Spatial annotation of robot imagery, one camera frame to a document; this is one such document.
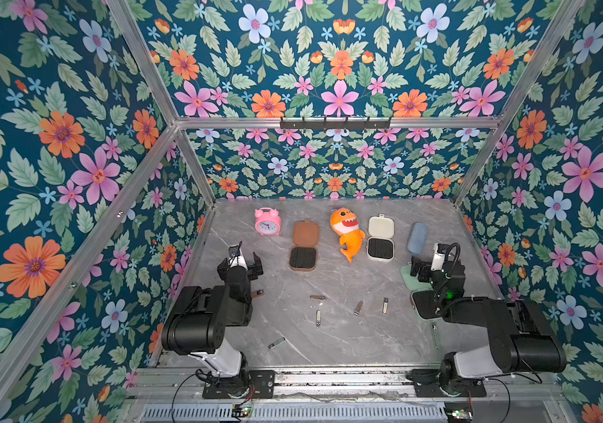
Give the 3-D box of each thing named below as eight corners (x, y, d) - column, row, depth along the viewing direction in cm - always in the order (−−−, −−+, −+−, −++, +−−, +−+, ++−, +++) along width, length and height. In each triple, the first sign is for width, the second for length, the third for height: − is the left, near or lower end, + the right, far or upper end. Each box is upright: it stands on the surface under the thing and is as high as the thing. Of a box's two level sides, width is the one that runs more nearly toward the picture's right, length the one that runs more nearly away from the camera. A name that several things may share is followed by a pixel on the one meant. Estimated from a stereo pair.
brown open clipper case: (289, 270, 100) (288, 266, 98) (293, 224, 114) (292, 220, 112) (318, 270, 100) (318, 266, 98) (318, 224, 114) (318, 220, 112)
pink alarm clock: (258, 235, 110) (253, 218, 101) (260, 225, 113) (255, 207, 105) (280, 235, 110) (276, 218, 101) (281, 225, 113) (278, 207, 105)
